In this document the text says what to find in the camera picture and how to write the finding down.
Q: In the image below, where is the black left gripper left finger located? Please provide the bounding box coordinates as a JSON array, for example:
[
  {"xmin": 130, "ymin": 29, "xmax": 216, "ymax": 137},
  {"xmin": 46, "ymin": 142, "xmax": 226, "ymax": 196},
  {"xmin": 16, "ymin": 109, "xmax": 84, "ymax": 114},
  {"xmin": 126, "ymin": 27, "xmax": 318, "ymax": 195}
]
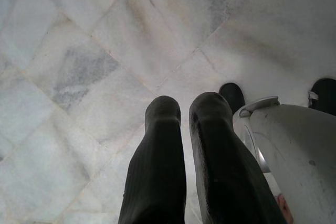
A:
[{"xmin": 117, "ymin": 95, "xmax": 188, "ymax": 224}]

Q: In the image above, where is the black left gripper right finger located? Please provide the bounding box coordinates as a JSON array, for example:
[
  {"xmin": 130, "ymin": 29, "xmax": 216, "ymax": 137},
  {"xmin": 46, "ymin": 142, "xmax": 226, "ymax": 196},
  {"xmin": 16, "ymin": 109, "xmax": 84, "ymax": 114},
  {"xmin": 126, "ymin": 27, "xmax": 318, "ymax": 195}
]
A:
[{"xmin": 188, "ymin": 92, "xmax": 286, "ymax": 224}]

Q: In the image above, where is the black robot left foot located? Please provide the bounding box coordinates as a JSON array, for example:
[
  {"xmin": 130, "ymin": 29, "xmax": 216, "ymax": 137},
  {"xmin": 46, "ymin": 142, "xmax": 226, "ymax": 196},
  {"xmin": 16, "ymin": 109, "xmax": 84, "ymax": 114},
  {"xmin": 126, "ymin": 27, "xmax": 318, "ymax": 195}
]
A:
[{"xmin": 218, "ymin": 82, "xmax": 246, "ymax": 116}]

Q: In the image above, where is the black robot foot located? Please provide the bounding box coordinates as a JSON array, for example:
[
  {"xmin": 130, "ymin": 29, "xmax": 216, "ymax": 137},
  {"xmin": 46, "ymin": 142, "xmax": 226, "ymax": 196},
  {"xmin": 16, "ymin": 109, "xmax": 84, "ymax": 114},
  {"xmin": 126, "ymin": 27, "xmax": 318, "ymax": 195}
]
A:
[
  {"xmin": 308, "ymin": 78, "xmax": 336, "ymax": 117},
  {"xmin": 218, "ymin": 82, "xmax": 246, "ymax": 116}
]

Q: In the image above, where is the white robot left leg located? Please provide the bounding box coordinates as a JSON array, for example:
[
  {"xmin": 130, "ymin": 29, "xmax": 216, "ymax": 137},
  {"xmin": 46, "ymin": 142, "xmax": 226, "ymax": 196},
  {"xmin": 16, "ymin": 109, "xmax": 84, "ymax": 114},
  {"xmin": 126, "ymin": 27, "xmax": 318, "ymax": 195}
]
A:
[{"xmin": 232, "ymin": 95, "xmax": 336, "ymax": 224}]

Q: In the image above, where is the black robot right foot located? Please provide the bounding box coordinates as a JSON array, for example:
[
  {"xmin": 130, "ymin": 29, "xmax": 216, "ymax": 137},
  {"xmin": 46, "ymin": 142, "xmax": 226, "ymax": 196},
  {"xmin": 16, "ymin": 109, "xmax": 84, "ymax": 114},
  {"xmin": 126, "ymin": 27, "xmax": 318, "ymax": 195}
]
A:
[{"xmin": 308, "ymin": 78, "xmax": 336, "ymax": 117}]

